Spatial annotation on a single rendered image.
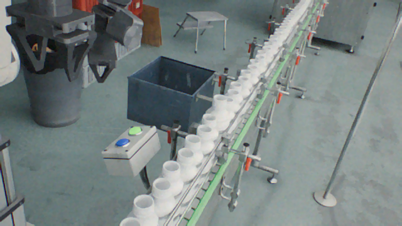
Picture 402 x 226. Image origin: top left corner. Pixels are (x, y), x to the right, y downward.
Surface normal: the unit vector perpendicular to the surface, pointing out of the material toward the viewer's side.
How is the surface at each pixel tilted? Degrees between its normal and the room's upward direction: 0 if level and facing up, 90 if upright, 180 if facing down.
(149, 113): 90
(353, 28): 92
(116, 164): 90
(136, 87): 90
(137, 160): 70
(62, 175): 0
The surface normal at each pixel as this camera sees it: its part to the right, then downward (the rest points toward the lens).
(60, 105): 0.47, 0.55
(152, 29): -0.36, 0.58
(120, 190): 0.13, -0.85
